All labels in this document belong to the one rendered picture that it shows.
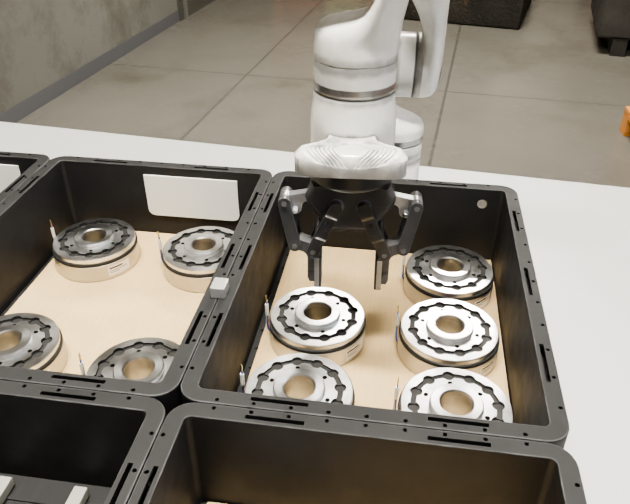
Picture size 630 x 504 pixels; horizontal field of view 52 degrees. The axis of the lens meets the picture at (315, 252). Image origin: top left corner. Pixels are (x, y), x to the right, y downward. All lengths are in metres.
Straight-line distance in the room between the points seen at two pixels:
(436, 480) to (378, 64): 0.32
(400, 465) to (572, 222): 0.82
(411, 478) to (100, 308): 0.43
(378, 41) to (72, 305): 0.48
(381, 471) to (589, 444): 0.38
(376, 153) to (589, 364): 0.52
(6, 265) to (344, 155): 0.46
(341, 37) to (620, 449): 0.57
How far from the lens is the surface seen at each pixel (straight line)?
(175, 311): 0.77
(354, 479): 0.53
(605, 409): 0.90
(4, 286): 0.84
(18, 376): 0.59
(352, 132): 0.55
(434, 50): 0.94
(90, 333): 0.77
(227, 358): 0.62
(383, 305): 0.77
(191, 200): 0.88
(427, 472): 0.52
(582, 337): 0.99
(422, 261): 0.79
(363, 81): 0.54
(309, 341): 0.67
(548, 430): 0.53
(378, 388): 0.67
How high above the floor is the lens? 1.31
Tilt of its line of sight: 34 degrees down
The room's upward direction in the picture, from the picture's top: straight up
